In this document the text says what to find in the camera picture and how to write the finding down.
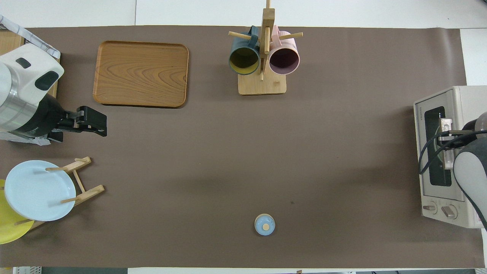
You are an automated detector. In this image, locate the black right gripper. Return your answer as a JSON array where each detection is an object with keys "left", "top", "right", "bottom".
[{"left": 443, "top": 133, "right": 481, "bottom": 151}]

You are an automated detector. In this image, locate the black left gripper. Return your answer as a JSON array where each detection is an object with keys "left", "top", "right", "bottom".
[{"left": 17, "top": 97, "right": 108, "bottom": 143}]

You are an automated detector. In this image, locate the glass oven door with handle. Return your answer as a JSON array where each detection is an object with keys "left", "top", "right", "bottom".
[{"left": 415, "top": 100, "right": 465, "bottom": 201}]

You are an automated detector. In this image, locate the beige toaster oven housing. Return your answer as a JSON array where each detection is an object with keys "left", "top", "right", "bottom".
[{"left": 414, "top": 86, "right": 487, "bottom": 229}]

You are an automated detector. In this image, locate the white paper strip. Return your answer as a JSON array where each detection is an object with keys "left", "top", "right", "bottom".
[{"left": 0, "top": 131, "right": 51, "bottom": 146}]

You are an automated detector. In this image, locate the wooden plate rack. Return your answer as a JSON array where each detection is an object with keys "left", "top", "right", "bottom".
[{"left": 15, "top": 156, "right": 105, "bottom": 231}]

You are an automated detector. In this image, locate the light blue plate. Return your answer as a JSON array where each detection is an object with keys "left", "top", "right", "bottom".
[{"left": 4, "top": 160, "right": 76, "bottom": 221}]

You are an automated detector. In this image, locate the brown wooden tray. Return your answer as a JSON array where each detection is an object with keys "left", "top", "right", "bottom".
[{"left": 93, "top": 41, "right": 189, "bottom": 108}]

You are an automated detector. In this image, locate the white checked cloth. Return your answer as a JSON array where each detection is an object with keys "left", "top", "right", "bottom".
[{"left": 0, "top": 14, "right": 60, "bottom": 59}]

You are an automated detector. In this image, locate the yellow plate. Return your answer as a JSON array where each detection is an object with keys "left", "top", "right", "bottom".
[{"left": 0, "top": 179, "right": 35, "bottom": 244}]

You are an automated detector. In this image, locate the brown table mat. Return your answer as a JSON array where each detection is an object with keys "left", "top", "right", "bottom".
[{"left": 0, "top": 25, "right": 484, "bottom": 269}]

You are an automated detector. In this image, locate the dark teal mug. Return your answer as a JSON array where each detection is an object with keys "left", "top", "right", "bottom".
[{"left": 228, "top": 26, "right": 261, "bottom": 76}]

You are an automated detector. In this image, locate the wooden mug tree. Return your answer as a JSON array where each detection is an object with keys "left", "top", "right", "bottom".
[{"left": 228, "top": 0, "right": 304, "bottom": 96}]

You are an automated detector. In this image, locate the pink mug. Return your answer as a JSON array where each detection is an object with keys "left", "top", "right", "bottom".
[{"left": 269, "top": 25, "right": 301, "bottom": 75}]

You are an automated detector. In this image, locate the small blue dome lid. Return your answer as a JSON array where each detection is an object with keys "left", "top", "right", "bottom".
[{"left": 254, "top": 213, "right": 276, "bottom": 236}]

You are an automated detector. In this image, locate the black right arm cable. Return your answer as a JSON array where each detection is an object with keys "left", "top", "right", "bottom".
[{"left": 419, "top": 129, "right": 487, "bottom": 175}]

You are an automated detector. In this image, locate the wire and wood shelf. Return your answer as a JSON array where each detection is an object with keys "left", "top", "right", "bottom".
[{"left": 0, "top": 23, "right": 60, "bottom": 143}]

